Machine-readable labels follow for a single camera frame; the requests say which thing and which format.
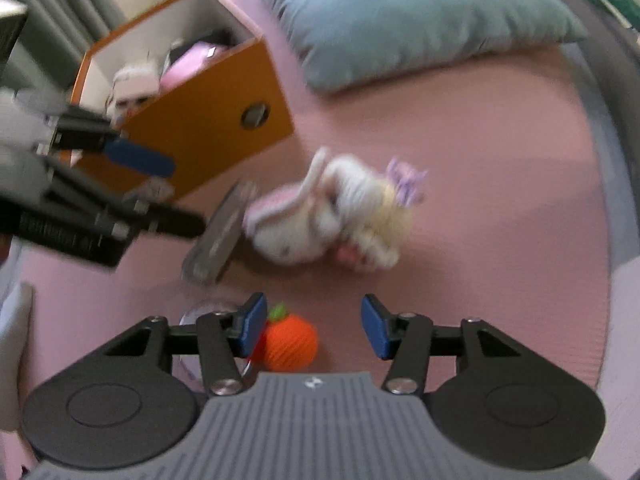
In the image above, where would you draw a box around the pink fabric pouch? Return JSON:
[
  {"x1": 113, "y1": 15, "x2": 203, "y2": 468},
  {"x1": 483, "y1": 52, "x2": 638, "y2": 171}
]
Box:
[{"x1": 159, "y1": 42, "x2": 232, "y2": 92}]

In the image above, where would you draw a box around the grey curved frame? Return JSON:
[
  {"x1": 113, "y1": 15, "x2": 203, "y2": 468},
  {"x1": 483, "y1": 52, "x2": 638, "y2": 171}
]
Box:
[{"x1": 520, "y1": 0, "x2": 640, "y2": 281}]

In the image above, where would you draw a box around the crocheted orange with red flower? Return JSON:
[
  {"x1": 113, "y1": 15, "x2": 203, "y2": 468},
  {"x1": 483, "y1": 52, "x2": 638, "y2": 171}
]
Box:
[{"x1": 248, "y1": 302, "x2": 320, "y2": 372}]

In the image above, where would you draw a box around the white pink crocheted bunny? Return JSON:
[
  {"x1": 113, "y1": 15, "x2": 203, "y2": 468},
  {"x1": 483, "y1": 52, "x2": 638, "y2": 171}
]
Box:
[{"x1": 243, "y1": 146, "x2": 361, "y2": 265}]

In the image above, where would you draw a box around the orange storage box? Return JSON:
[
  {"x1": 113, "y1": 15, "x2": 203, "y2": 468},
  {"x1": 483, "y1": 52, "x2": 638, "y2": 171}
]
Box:
[{"x1": 70, "y1": 0, "x2": 296, "y2": 202}]

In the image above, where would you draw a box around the blue-grey pillow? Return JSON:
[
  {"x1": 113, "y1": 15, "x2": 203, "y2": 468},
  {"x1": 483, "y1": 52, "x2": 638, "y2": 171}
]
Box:
[{"x1": 245, "y1": 0, "x2": 590, "y2": 94}]

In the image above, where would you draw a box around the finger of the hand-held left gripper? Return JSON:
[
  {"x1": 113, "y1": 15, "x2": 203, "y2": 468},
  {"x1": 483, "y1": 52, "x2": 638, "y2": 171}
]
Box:
[
  {"x1": 50, "y1": 164, "x2": 207, "y2": 240},
  {"x1": 54, "y1": 114, "x2": 176, "y2": 179}
]

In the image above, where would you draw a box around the round floral compact mirror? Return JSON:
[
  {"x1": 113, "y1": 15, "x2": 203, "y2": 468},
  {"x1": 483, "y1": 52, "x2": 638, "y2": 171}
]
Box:
[{"x1": 179, "y1": 298, "x2": 251, "y2": 386}]

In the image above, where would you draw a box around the crocheted doll with purple bow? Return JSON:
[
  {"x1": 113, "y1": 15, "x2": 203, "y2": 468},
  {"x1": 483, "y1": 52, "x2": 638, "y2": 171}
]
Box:
[{"x1": 325, "y1": 156, "x2": 429, "y2": 272}]

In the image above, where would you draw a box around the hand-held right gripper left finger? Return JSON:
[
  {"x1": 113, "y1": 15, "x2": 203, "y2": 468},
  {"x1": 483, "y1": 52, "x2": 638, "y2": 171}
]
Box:
[{"x1": 102, "y1": 292, "x2": 269, "y2": 396}]

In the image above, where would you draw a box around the grey-brown rectangular box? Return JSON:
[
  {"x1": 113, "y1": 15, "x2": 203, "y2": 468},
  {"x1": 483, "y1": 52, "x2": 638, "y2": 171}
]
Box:
[{"x1": 182, "y1": 179, "x2": 259, "y2": 287}]

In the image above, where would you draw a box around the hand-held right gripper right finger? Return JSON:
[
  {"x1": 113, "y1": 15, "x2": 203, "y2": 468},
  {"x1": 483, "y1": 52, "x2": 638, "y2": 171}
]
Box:
[{"x1": 360, "y1": 293, "x2": 531, "y2": 395}]

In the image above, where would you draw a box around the grey sofa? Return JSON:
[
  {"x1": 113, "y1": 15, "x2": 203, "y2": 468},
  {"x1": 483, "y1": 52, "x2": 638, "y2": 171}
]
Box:
[{"x1": 0, "y1": 0, "x2": 128, "y2": 93}]

